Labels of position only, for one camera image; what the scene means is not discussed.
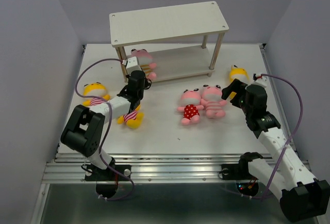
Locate pink frog toy orange stripes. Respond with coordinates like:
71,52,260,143
130,49,157,81

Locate pink frog toy polka-dot dress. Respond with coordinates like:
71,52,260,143
177,88,204,125

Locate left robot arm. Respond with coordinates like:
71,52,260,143
61,83,244,180

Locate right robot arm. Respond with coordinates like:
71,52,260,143
222,79,329,222

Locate white two-tier shelf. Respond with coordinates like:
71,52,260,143
109,1,229,82

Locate yellow toy blue striped shirt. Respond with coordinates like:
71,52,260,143
229,65,250,84

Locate pink frog toy striped shirt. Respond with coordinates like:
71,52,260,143
201,85,227,119

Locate yellow toy red stripes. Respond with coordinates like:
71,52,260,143
117,105,144,129

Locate yellow toy pink stripes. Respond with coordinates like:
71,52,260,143
82,82,110,107

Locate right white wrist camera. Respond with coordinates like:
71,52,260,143
252,73,268,88

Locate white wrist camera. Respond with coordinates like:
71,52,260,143
122,56,142,75
252,73,268,88

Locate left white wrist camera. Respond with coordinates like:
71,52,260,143
122,56,142,75

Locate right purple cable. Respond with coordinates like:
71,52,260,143
241,73,302,201

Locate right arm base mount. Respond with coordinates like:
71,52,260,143
218,162,269,181

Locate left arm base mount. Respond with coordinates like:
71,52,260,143
81,164,128,182

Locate aluminium rail frame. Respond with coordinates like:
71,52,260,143
29,43,327,224

